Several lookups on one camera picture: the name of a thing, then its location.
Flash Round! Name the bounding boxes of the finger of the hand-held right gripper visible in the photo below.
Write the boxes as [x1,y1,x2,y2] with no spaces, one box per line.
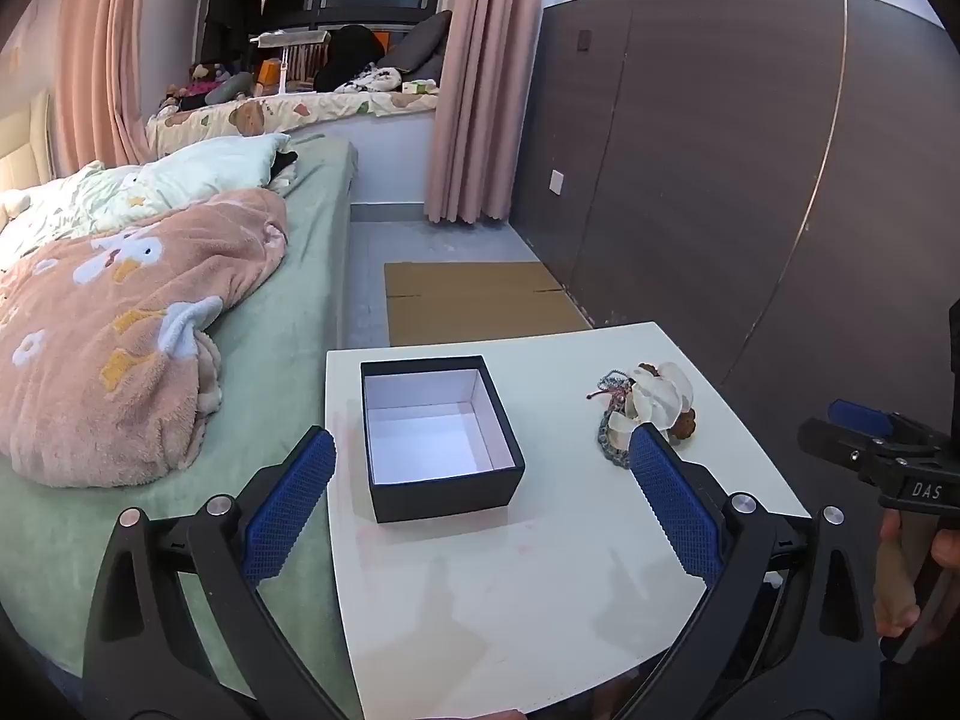
[827,400,897,440]
[797,420,893,481]

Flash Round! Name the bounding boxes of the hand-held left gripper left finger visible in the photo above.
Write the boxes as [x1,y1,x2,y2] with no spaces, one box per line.
[82,426,353,720]

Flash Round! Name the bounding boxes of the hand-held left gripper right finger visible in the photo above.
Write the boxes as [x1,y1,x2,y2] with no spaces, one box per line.
[628,424,882,720]

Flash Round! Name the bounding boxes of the dark beaded bracelet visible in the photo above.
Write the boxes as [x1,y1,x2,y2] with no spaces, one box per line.
[598,409,638,470]

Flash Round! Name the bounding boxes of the white flower hair clip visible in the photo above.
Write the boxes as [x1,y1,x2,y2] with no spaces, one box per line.
[607,361,695,452]

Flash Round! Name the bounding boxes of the red string bracelet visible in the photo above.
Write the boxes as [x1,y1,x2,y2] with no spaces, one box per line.
[587,369,638,412]

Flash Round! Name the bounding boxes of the black gift box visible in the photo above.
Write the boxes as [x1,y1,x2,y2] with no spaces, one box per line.
[361,355,526,524]

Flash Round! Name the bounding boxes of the person's right hand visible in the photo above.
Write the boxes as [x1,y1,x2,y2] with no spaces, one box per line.
[876,508,960,638]

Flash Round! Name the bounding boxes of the pink floral fleece blanket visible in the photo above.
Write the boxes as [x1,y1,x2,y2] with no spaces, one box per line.
[0,187,290,488]

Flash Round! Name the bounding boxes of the bed with green sheet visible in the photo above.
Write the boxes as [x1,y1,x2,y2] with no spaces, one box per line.
[0,136,359,695]

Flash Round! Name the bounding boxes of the flat cardboard sheet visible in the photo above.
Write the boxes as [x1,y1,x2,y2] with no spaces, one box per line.
[384,261,593,350]

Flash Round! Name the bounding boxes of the printed window seat cushion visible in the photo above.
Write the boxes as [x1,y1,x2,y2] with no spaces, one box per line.
[146,86,443,160]

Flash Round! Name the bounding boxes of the plush toys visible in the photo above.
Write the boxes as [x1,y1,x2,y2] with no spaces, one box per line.
[161,60,257,112]

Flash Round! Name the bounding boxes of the white black patterned cloth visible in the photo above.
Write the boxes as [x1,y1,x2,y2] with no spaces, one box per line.
[334,66,407,96]

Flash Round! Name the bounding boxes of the pink curtain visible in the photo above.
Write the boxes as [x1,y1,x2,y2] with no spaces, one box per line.
[425,0,552,227]
[49,0,177,177]

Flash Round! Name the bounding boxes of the cream headboard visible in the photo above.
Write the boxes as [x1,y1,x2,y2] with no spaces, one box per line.
[0,90,57,197]

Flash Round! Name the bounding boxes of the black bag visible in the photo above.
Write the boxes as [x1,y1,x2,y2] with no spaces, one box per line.
[315,25,392,91]

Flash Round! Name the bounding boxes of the white desk lamp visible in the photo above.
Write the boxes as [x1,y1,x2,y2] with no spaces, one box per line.
[251,28,335,98]

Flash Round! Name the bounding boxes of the dark grey pillow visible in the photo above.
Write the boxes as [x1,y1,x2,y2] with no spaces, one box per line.
[375,10,455,83]

